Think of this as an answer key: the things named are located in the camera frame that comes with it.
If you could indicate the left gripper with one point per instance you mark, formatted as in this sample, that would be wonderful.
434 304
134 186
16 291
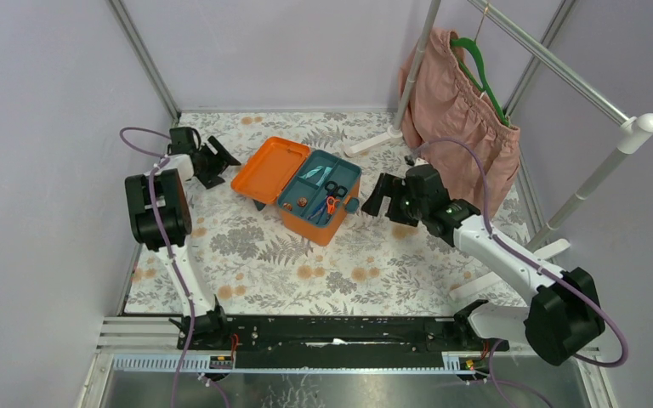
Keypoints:
211 163

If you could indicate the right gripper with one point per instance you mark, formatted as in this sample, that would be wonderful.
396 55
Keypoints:
388 185

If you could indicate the black handled scissors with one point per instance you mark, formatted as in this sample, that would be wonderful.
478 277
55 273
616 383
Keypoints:
334 189

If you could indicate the orange handled scissors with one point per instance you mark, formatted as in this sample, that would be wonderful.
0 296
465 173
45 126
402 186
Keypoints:
331 204

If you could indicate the teal small tube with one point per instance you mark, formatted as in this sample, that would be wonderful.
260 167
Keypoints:
324 176

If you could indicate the teal tray insert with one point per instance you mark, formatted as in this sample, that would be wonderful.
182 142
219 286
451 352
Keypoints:
343 172

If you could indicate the blue plastic tweezers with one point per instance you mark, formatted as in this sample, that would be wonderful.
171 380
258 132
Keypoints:
318 211

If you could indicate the orange medicine box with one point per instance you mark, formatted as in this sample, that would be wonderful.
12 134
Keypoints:
265 176

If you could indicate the teal small packet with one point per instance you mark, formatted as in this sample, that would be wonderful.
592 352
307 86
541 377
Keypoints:
312 172

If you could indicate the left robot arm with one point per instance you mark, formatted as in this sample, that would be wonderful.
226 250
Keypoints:
160 219

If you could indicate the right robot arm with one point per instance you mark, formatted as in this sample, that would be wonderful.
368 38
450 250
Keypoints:
560 315

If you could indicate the pink hanging garment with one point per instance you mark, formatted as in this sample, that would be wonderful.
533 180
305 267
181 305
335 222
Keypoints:
457 130

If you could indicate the green clothes hanger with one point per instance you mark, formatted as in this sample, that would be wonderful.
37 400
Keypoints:
482 84

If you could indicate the white clothes rack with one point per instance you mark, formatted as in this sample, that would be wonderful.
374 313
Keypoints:
564 138

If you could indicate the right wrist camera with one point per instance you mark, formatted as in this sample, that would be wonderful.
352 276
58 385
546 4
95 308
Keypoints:
419 162

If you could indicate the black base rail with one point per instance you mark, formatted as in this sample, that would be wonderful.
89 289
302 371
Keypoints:
334 342

